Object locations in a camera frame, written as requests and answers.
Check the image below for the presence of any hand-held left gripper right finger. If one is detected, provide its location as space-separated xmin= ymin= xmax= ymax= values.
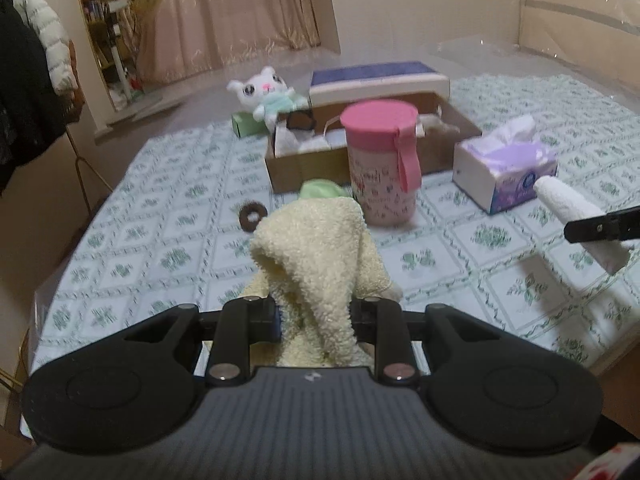
xmin=350 ymin=296 xmax=507 ymax=387

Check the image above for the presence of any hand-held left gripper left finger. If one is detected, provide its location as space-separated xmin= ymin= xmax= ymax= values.
xmin=122 ymin=296 xmax=281 ymax=387

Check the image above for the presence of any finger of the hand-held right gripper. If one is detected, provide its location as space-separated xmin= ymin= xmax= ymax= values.
xmin=563 ymin=205 xmax=640 ymax=246

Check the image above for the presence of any white sock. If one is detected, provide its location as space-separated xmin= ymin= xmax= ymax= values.
xmin=532 ymin=175 xmax=631 ymax=275

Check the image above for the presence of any yellow fluffy towel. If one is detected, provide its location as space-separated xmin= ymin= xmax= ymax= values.
xmin=242 ymin=197 xmax=403 ymax=367

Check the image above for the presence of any brown cardboard box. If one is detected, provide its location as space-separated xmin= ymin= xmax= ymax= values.
xmin=264 ymin=91 xmax=483 ymax=195

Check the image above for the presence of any brown hair scrunchie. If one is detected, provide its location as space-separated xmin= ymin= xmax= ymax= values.
xmin=238 ymin=202 xmax=268 ymax=233

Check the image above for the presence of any purple tissue pack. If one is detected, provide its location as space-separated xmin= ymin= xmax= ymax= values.
xmin=452 ymin=115 xmax=559 ymax=216

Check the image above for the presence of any pink lidded canister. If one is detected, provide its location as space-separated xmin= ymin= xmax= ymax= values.
xmin=340 ymin=99 xmax=422 ymax=226

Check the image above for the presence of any green cloth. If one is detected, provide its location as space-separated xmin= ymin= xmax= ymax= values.
xmin=299 ymin=178 xmax=353 ymax=201

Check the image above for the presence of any white cloth sheet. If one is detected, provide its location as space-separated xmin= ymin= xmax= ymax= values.
xmin=274 ymin=124 xmax=312 ymax=155

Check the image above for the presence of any small green box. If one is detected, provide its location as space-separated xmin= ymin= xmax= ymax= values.
xmin=231 ymin=112 xmax=273 ymax=138

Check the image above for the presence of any dark brown felt shoe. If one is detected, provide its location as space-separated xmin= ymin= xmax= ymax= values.
xmin=286 ymin=109 xmax=315 ymax=132

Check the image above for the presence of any metal rack leg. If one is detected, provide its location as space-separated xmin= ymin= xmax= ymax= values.
xmin=65 ymin=130 xmax=113 ymax=216

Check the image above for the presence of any white plush cat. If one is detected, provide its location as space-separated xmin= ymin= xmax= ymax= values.
xmin=226 ymin=66 xmax=308 ymax=131

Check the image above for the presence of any white and blue box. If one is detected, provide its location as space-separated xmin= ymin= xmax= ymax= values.
xmin=308 ymin=61 xmax=451 ymax=107

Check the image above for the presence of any red and white printed cloth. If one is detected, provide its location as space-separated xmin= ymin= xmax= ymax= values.
xmin=590 ymin=442 xmax=640 ymax=480

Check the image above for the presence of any pink curtain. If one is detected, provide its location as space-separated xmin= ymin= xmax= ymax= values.
xmin=135 ymin=0 xmax=341 ymax=86

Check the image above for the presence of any black hanging clothing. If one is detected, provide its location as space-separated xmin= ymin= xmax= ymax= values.
xmin=0 ymin=0 xmax=68 ymax=196

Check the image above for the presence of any white puffer jacket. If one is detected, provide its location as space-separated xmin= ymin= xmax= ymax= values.
xmin=12 ymin=0 xmax=78 ymax=96

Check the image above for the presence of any bookshelf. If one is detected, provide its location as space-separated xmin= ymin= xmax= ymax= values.
xmin=72 ymin=0 xmax=146 ymax=111

